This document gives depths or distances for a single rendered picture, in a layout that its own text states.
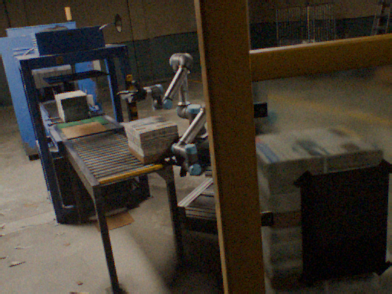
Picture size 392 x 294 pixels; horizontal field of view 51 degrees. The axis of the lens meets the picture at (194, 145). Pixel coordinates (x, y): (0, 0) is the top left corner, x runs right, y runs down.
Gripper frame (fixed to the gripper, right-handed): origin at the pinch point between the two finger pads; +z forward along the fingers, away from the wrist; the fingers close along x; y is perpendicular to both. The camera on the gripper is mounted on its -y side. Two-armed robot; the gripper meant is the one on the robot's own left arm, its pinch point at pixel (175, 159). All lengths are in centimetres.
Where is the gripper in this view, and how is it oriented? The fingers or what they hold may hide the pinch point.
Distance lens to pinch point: 290.5
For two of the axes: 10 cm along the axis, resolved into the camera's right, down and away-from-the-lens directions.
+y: -1.1, -9.5, -3.0
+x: -9.0, 2.2, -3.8
